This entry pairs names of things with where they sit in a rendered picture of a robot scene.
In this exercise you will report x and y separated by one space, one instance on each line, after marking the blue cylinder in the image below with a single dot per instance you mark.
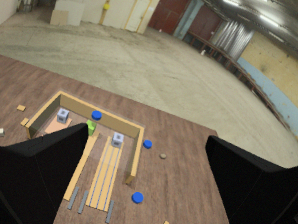
137 197
147 144
96 115

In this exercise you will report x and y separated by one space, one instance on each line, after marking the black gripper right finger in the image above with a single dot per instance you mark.
253 190

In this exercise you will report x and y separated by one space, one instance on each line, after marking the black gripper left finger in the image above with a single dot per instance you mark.
34 174

